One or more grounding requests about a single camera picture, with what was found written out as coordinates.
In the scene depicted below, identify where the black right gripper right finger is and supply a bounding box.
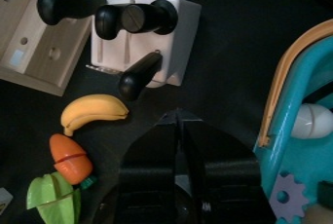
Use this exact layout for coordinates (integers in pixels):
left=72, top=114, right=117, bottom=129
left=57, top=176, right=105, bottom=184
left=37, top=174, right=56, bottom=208
left=176, top=108, right=278, bottom=224

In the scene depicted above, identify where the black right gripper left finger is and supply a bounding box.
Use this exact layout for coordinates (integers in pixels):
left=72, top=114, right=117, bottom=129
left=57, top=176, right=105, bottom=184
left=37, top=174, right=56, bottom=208
left=115, top=108, right=181, bottom=224

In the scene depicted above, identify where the white knife block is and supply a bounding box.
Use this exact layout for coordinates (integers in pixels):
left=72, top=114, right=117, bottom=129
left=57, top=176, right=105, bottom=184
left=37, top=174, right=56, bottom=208
left=84, top=0, right=203, bottom=89

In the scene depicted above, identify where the lilac toy gear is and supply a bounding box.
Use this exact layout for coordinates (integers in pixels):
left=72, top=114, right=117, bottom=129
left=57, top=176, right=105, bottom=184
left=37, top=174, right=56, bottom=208
left=267, top=172, right=310, bottom=224

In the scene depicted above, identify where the teal plastic toy basket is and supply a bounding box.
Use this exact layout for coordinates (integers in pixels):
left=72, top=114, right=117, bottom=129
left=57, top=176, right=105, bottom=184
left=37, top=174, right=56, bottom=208
left=252, top=19, right=333, bottom=224

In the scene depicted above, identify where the orange toy carrot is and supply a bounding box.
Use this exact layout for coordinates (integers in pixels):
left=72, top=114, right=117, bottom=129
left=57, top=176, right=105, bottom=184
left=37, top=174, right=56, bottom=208
left=48, top=132, right=95, bottom=186

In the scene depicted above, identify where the yellow toy banana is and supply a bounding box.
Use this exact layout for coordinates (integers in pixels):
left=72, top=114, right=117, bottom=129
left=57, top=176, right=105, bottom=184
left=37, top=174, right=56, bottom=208
left=60, top=93, right=129, bottom=137

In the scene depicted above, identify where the green toy leafy vegetable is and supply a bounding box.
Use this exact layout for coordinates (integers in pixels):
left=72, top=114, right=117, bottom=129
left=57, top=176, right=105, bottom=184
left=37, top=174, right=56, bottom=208
left=25, top=170, right=97, bottom=224

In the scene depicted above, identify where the white toy egg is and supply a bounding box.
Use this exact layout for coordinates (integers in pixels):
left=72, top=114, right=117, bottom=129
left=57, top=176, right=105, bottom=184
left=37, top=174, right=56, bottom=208
left=290, top=102, right=333, bottom=140

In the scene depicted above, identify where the small grey white box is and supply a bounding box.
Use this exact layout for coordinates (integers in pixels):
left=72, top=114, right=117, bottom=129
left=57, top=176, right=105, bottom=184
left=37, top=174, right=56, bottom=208
left=0, top=187, right=14, bottom=216

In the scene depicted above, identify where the light wooden pegboard box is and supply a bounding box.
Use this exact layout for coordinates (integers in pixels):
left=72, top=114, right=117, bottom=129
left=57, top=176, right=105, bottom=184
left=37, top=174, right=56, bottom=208
left=0, top=0, right=117, bottom=97

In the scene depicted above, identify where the small black-handled paring knife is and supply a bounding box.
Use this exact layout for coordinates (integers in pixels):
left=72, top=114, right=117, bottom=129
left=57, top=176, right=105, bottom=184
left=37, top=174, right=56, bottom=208
left=119, top=51, right=164, bottom=102

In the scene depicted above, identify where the rounded black-handled toy knife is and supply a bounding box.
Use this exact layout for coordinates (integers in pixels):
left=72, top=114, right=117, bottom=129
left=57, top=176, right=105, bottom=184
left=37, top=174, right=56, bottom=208
left=93, top=4, right=131, bottom=41

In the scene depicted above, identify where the black sharpening steel handle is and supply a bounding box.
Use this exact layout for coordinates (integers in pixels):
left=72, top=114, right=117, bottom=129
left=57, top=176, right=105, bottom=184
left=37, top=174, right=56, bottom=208
left=119, top=0, right=179, bottom=36

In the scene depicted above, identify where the long black-handled toy knife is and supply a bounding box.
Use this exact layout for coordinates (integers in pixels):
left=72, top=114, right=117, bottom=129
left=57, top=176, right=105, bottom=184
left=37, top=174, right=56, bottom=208
left=34, top=0, right=108, bottom=26

